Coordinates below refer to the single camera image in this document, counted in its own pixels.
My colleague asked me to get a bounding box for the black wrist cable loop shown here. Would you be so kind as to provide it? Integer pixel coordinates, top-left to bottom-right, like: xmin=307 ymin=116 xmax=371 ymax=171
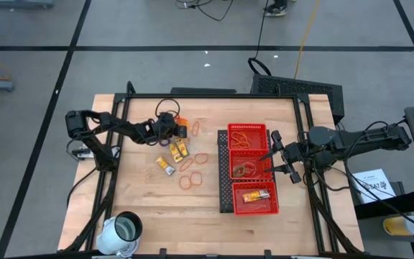
xmin=155 ymin=98 xmax=181 ymax=122

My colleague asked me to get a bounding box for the yellow packet with grey end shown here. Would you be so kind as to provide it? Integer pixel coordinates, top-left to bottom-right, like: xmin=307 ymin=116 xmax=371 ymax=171
xmin=155 ymin=155 xmax=176 ymax=177

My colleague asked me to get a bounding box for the black aluminium table frame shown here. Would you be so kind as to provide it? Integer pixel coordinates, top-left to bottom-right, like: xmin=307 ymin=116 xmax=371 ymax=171
xmin=57 ymin=81 xmax=364 ymax=259

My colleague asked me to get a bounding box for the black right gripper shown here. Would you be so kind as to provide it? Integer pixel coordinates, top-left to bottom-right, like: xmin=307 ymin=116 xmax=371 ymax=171
xmin=259 ymin=129 xmax=307 ymax=185

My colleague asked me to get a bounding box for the black cable bundle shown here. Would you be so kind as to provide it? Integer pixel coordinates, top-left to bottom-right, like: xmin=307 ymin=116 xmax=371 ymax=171
xmin=176 ymin=0 xmax=235 ymax=22

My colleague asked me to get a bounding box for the black perforated computer case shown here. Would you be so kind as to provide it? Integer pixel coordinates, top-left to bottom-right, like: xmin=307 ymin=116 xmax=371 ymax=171
xmin=249 ymin=73 xmax=345 ymax=125

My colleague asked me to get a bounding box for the person's shoe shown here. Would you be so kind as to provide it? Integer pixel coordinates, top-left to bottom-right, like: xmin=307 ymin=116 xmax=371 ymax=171
xmin=263 ymin=0 xmax=289 ymax=17

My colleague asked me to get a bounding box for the black perforated metal shelf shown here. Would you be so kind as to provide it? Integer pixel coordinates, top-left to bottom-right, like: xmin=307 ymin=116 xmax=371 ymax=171
xmin=216 ymin=129 xmax=279 ymax=214

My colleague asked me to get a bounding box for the black hanging cable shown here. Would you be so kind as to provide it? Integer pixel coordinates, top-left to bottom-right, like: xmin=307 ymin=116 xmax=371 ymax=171
xmin=65 ymin=167 xmax=98 ymax=209

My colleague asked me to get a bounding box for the red plastic mesh basket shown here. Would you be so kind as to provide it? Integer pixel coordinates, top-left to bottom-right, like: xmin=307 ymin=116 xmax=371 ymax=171
xmin=226 ymin=122 xmax=269 ymax=151
xmin=231 ymin=180 xmax=280 ymax=216
xmin=229 ymin=148 xmax=274 ymax=181

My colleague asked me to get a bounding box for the yellow printed packet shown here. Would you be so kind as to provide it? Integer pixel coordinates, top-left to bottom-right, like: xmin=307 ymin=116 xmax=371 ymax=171
xmin=169 ymin=142 xmax=182 ymax=164
xmin=175 ymin=137 xmax=190 ymax=158
xmin=241 ymin=188 xmax=271 ymax=204

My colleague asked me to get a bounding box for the yellow and white bottle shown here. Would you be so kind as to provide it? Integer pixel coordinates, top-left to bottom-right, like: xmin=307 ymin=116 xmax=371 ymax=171
xmin=382 ymin=214 xmax=414 ymax=237

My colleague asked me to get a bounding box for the white cup with black rim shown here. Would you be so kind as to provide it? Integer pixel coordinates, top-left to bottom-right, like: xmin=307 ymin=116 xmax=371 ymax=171
xmin=95 ymin=211 xmax=144 ymax=257

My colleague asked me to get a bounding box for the white printed paper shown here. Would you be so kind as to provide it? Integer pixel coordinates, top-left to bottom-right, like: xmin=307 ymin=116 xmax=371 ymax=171
xmin=350 ymin=168 xmax=397 ymax=205

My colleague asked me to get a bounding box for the black floor cable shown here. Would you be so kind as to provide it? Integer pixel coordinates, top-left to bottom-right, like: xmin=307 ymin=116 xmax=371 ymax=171
xmin=247 ymin=0 xmax=273 ymax=76

